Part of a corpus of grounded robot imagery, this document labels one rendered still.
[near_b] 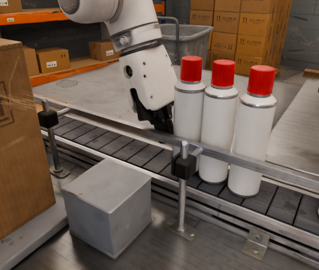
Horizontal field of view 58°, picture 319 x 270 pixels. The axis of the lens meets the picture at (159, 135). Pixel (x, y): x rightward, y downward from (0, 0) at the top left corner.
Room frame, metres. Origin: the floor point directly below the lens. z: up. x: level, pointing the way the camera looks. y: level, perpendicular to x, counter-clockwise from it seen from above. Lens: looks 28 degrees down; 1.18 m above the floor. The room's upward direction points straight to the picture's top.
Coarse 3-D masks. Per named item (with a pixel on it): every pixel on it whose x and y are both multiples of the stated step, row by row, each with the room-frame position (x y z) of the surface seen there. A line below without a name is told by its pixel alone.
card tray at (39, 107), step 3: (33, 93) 0.90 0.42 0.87; (36, 93) 0.89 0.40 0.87; (45, 96) 0.87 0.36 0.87; (48, 96) 0.86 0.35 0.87; (54, 99) 0.84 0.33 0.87; (57, 99) 0.84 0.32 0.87; (36, 102) 0.90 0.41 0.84; (66, 102) 0.81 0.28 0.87; (36, 105) 0.88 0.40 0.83; (39, 105) 0.88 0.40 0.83; (36, 108) 0.85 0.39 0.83; (39, 108) 0.85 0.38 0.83; (42, 108) 0.85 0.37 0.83
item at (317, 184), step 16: (80, 112) 0.53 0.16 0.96; (96, 112) 0.52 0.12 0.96; (128, 128) 0.46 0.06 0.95; (144, 128) 0.45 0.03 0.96; (176, 144) 0.41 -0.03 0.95; (192, 144) 0.39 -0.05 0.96; (224, 160) 0.36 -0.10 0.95; (240, 160) 0.35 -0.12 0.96; (256, 160) 0.35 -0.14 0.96; (272, 176) 0.32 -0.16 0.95; (288, 176) 0.31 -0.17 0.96; (304, 176) 0.31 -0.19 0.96
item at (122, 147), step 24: (72, 120) 0.66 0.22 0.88; (96, 144) 0.54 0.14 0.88; (120, 144) 0.54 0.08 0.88; (144, 144) 0.54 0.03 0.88; (144, 168) 0.45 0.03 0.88; (168, 168) 0.45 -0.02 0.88; (216, 192) 0.38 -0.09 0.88; (264, 192) 0.38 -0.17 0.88; (288, 192) 0.38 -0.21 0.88; (288, 216) 0.32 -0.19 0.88; (312, 216) 0.32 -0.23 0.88
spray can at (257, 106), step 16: (256, 80) 0.37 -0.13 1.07; (272, 80) 0.37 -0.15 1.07; (240, 96) 0.39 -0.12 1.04; (256, 96) 0.37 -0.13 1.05; (272, 96) 0.38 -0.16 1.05; (240, 112) 0.38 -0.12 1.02; (256, 112) 0.36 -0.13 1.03; (272, 112) 0.37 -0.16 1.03; (240, 128) 0.37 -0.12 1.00; (256, 128) 0.36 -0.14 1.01; (240, 144) 0.37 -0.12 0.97; (256, 144) 0.36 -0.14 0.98; (240, 176) 0.36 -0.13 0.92; (256, 176) 0.36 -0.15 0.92; (240, 192) 0.36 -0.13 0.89; (256, 192) 0.37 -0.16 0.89
